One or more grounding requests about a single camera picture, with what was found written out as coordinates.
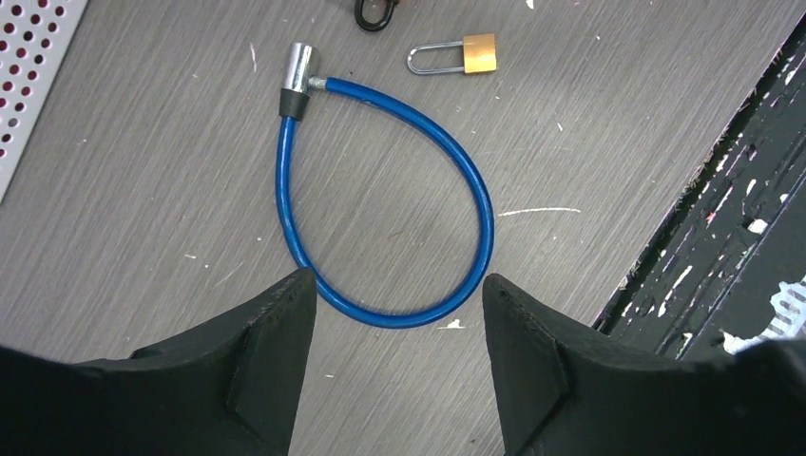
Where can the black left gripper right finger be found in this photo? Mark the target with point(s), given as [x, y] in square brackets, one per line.
[562, 388]

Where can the orange black padlock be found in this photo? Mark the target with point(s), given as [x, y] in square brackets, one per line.
[374, 16]

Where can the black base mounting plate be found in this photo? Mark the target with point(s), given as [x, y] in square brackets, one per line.
[726, 270]

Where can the brass padlock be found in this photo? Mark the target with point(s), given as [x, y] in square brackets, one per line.
[479, 55]

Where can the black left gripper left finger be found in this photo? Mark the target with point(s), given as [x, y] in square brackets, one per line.
[229, 386]

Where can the white perforated plastic basket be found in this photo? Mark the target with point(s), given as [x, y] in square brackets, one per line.
[35, 36]

